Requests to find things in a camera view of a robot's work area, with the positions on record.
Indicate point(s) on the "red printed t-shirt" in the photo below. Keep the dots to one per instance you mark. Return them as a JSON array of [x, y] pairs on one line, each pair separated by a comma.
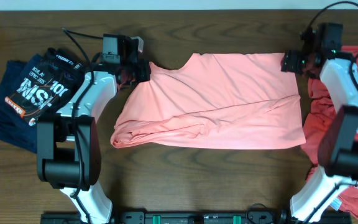
[[317, 123]]

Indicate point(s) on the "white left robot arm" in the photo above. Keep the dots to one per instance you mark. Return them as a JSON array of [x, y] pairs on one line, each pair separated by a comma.
[[68, 152]]

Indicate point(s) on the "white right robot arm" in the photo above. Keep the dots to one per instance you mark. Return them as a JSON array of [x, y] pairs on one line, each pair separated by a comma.
[[337, 168]]

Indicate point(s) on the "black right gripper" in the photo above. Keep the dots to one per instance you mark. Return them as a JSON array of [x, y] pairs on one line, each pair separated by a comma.
[[289, 60]]

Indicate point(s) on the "black printed folded shirt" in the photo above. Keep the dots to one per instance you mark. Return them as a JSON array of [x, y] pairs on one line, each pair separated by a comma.
[[46, 84]]

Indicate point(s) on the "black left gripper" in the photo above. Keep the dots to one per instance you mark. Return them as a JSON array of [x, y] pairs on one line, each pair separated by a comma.
[[145, 71]]

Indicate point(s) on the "navy blue folded shirt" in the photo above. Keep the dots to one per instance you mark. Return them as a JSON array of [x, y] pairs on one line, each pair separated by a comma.
[[13, 129]]

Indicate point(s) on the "light pink t-shirt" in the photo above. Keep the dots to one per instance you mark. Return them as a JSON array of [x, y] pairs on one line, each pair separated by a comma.
[[215, 101]]

